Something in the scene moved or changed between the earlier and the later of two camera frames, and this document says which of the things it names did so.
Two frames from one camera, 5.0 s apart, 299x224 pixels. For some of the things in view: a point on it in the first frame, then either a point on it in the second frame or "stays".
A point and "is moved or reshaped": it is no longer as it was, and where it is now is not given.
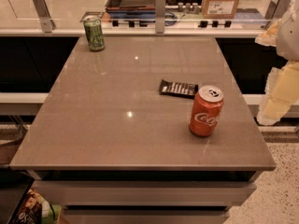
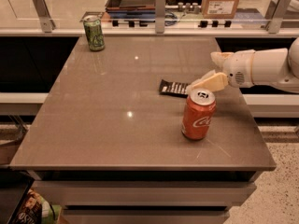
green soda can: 95,37 stays
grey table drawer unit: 146,196 stays
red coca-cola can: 206,111 is moved or reshaped
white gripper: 289,36 -> 239,67
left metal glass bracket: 43,12 stays
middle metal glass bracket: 160,11 stays
